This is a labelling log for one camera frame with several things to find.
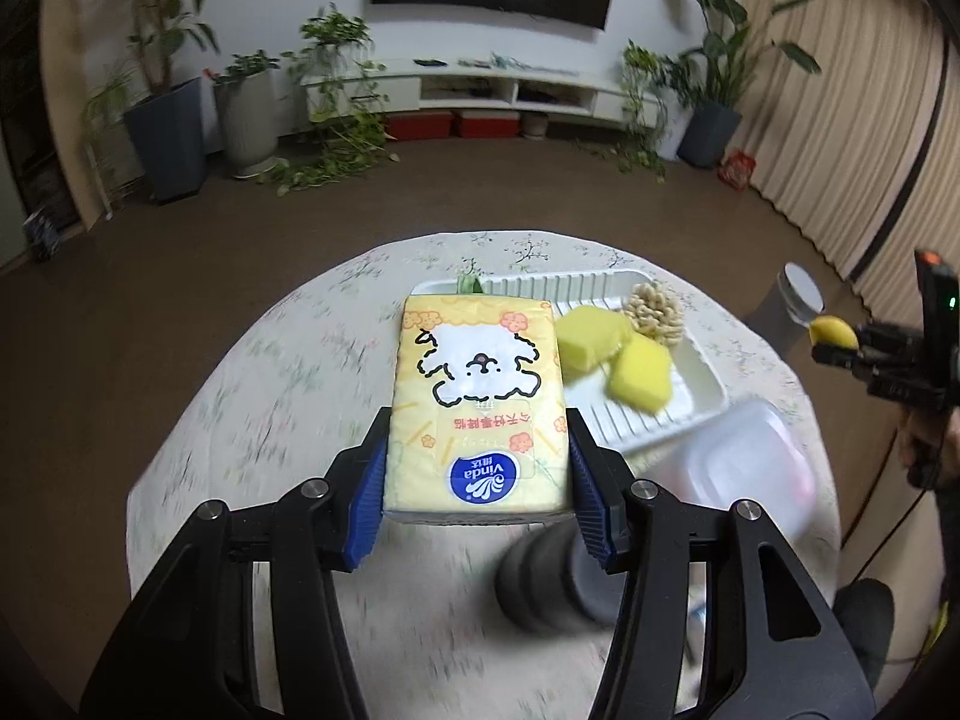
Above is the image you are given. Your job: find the lemon-shaped yellow sponge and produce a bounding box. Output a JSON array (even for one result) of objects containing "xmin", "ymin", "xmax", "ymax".
[{"xmin": 807, "ymin": 316, "xmax": 859, "ymax": 351}]

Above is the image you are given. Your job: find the yellow rectangular sponge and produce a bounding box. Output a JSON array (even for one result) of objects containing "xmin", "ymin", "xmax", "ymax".
[{"xmin": 607, "ymin": 335, "xmax": 672, "ymax": 415}]

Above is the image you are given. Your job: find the white ribbed plastic tray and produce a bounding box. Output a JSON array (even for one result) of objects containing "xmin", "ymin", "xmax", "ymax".
[{"xmin": 412, "ymin": 266, "xmax": 731, "ymax": 458}]

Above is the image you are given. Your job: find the yellow Vinda tissue pack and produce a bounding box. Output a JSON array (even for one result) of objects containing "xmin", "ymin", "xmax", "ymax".
[{"xmin": 382, "ymin": 294, "xmax": 569, "ymax": 525}]

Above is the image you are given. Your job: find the yellow sponge with woven band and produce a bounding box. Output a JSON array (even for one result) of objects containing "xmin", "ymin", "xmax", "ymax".
[{"xmin": 555, "ymin": 305, "xmax": 635, "ymax": 380}]

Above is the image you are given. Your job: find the cream chenille scrubber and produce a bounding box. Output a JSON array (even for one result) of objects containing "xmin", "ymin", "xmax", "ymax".
[{"xmin": 622, "ymin": 281, "xmax": 685, "ymax": 348}]

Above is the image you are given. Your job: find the green floral cloth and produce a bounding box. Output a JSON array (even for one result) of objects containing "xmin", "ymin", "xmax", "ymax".
[{"xmin": 455, "ymin": 271, "xmax": 483, "ymax": 296}]

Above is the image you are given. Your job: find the person's right hand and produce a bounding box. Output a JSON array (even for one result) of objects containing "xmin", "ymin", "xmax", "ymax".
[{"xmin": 896, "ymin": 406, "xmax": 958, "ymax": 489}]

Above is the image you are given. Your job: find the grey cylindrical trash bin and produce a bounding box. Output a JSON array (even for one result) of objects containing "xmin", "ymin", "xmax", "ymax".
[{"xmin": 743, "ymin": 262, "xmax": 825, "ymax": 359}]

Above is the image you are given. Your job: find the black cylindrical container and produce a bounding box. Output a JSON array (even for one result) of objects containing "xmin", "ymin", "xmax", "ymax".
[{"xmin": 494, "ymin": 518, "xmax": 625, "ymax": 637}]

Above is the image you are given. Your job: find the translucent plastic storage box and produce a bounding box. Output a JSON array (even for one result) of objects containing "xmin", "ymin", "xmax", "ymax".
[{"xmin": 640, "ymin": 398, "xmax": 818, "ymax": 539}]

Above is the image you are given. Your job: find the beige curtain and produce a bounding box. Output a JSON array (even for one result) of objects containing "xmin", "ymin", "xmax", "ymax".
[{"xmin": 734, "ymin": 0, "xmax": 958, "ymax": 323}]

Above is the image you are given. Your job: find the red gift box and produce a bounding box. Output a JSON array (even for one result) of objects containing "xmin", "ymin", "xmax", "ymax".
[{"xmin": 718, "ymin": 149, "xmax": 757, "ymax": 192}]

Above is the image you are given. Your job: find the large-leaf plant dark pot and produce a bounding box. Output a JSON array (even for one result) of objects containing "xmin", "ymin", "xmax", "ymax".
[{"xmin": 662, "ymin": 0, "xmax": 822, "ymax": 169}]

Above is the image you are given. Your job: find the small bushy plant by console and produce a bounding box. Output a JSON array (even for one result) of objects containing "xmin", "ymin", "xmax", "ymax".
[{"xmin": 578, "ymin": 41, "xmax": 697, "ymax": 184}]

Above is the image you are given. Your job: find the trailing green vine plant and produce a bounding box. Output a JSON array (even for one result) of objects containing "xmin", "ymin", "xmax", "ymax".
[{"xmin": 260, "ymin": 4, "xmax": 398, "ymax": 197}]

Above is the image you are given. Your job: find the red storage box right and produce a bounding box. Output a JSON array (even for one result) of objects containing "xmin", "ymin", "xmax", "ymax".
[{"xmin": 457, "ymin": 109, "xmax": 521, "ymax": 140}]

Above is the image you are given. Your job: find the red storage box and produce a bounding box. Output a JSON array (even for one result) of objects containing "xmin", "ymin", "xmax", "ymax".
[
  {"xmin": 457, "ymin": 109, "xmax": 521, "ymax": 140},
  {"xmin": 386, "ymin": 109, "xmax": 454, "ymax": 142}
]

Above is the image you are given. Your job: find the red storage box left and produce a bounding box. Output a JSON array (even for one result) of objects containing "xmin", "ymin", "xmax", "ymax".
[{"xmin": 386, "ymin": 109, "xmax": 454, "ymax": 142}]

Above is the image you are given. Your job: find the plant in ribbed grey pot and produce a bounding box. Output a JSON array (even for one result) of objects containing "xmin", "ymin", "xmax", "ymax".
[{"xmin": 203, "ymin": 49, "xmax": 280, "ymax": 181}]

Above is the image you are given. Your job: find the tall plant in dark pot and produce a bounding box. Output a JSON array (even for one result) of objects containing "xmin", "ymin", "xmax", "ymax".
[{"xmin": 124, "ymin": 0, "xmax": 220, "ymax": 205}]

